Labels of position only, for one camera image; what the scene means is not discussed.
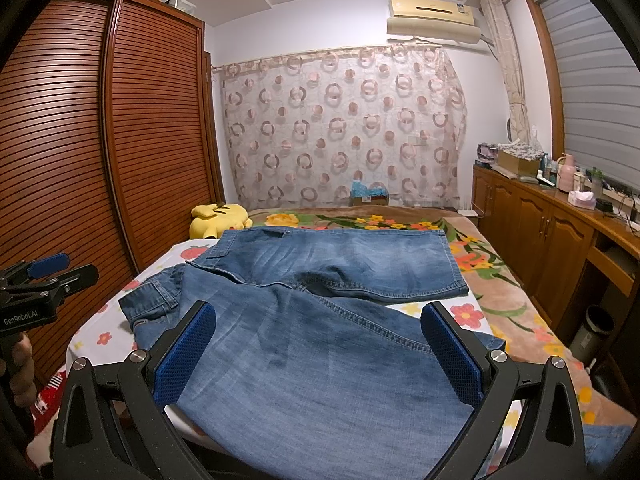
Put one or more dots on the cardboard box with items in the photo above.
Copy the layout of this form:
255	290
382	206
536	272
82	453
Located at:
519	158

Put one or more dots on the yellow plush toy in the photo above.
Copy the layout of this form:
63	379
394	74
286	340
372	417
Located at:
211	221

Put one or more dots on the brown wooden sideboard cabinet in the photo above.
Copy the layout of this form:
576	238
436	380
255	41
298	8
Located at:
570	261

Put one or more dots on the brown louvered wooden wardrobe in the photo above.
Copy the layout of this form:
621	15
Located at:
107	143

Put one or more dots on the white box atop wardrobe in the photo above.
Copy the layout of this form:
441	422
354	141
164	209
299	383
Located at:
182	5

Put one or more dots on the pink tissue pack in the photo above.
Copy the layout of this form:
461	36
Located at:
582	199

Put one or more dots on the beige wall air conditioner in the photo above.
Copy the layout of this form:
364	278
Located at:
437	19

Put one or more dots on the person's left hand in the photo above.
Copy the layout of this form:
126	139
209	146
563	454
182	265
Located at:
22	375

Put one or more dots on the grey window blind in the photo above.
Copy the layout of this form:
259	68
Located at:
599	85

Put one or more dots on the blue tissue box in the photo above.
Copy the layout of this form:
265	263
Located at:
374	194

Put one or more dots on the circle patterned sheer curtain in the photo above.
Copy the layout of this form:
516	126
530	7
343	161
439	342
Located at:
301	127

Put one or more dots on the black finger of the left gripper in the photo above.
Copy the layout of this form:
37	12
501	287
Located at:
73	281

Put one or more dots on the floral bed blanket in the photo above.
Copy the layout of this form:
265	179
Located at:
497	301

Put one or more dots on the white floral bed sheet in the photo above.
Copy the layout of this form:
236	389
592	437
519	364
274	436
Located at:
106	337

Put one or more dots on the grey trash bin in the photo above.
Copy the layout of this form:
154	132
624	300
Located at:
591	336

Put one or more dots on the beige tied side curtain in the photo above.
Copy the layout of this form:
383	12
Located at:
502	35

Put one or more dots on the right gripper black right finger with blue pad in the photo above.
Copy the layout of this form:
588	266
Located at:
548	442

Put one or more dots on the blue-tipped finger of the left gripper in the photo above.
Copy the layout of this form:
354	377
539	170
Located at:
26	271

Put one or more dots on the pink thermos bottle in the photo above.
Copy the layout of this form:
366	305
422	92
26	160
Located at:
566	173

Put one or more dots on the blue denim jeans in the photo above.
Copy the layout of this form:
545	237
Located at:
308	375

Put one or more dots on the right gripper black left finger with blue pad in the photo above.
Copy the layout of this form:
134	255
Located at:
112	422

